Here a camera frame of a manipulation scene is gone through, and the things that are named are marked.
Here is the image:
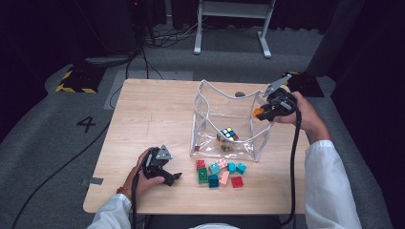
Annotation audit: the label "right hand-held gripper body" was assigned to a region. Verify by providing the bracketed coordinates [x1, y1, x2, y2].
[263, 74, 298, 120]

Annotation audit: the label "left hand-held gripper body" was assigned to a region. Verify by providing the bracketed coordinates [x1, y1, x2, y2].
[141, 145, 173, 179]

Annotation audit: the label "green toy brick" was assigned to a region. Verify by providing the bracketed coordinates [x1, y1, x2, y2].
[198, 167, 209, 184]

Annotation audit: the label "clear plastic bag white trim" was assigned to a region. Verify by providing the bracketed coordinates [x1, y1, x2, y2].
[189, 79, 275, 163]

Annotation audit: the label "person's left hand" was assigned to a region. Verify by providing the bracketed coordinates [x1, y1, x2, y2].
[123, 150, 165, 200]

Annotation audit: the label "person's right hand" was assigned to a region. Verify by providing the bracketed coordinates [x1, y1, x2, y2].
[274, 91, 332, 146]

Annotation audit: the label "black yellow striped base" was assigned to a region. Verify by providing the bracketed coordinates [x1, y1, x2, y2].
[55, 65, 106, 94]
[281, 71, 325, 98]

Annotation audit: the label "multicoloured puzzle cube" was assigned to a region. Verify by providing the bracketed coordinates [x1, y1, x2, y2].
[217, 127, 239, 153]

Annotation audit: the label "grey floor tape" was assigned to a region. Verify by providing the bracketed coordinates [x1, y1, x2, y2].
[80, 177, 104, 187]

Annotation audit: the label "dark grey curtain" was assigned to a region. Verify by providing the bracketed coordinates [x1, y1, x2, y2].
[306, 0, 366, 78]

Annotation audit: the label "white metal stand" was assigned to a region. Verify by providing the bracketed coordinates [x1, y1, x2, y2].
[193, 0, 277, 59]

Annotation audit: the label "orange bracelet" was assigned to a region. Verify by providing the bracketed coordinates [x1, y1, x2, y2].
[116, 186, 132, 199]

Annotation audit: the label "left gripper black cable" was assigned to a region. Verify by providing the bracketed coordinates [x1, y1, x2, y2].
[131, 171, 141, 229]

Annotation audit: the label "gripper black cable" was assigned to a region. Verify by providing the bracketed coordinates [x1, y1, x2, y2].
[131, 171, 141, 229]
[280, 108, 304, 227]

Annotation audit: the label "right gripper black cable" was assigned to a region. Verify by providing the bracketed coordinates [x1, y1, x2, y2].
[280, 108, 304, 227]

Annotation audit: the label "long black floor cable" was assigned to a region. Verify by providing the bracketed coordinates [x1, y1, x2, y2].
[11, 120, 113, 229]

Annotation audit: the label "thin black floor cable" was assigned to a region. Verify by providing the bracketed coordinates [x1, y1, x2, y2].
[109, 47, 151, 111]

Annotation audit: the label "tangled floor cables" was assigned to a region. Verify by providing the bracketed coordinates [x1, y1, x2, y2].
[142, 18, 204, 49]

